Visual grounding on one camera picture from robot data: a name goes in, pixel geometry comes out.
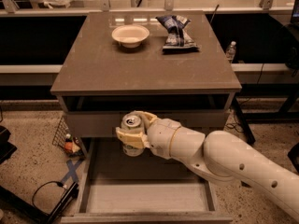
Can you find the grey drawer cabinet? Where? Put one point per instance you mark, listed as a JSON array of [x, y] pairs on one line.
[[101, 75]]

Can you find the green white 7up can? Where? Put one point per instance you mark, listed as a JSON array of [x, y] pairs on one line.
[[130, 133]]

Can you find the clear plastic water bottle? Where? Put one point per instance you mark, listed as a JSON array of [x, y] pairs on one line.
[[231, 51]]

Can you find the black table leg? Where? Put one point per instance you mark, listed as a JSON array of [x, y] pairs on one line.
[[243, 123]]

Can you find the blue chip bag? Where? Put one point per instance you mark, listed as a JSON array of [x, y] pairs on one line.
[[178, 39]]

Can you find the orange bottle in basket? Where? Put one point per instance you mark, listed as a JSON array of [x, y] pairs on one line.
[[71, 145]]

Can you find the white paper bowl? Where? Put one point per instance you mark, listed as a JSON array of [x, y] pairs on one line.
[[130, 36]]

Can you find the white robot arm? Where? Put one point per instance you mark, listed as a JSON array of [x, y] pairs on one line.
[[218, 157]]

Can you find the wire mesh basket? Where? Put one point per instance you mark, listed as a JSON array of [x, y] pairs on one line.
[[59, 138]]

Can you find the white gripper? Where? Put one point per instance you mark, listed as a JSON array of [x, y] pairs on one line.
[[162, 136]]

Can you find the closed grey upper drawer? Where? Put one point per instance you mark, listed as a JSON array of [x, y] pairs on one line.
[[103, 124]]

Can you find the open grey drawer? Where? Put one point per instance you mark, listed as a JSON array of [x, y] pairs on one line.
[[118, 189]]

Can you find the black stand base with cable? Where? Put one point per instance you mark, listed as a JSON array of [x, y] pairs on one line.
[[47, 203]]

